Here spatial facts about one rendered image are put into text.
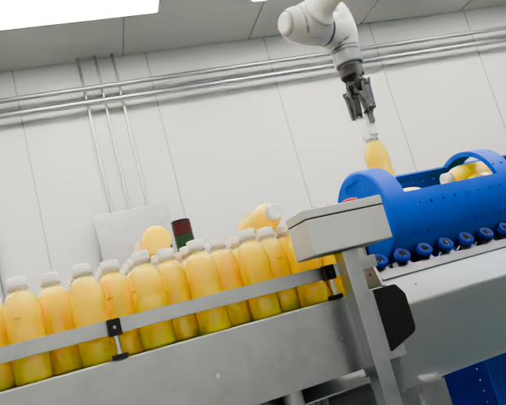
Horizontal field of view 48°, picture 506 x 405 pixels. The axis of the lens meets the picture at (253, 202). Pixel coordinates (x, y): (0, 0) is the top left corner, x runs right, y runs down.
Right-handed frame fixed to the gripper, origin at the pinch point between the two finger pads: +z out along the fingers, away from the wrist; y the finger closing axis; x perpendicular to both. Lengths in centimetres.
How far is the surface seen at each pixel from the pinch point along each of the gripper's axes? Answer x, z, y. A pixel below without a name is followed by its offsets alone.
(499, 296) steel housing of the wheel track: -17, 58, -13
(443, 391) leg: 8, 77, -10
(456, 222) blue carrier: -11.1, 35.3, -12.2
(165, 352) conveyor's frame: 79, 49, -24
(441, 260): -2.2, 44.5, -12.2
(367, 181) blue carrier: 11.1, 18.2, -8.3
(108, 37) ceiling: 11, -201, 299
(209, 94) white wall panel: -75, -152, 325
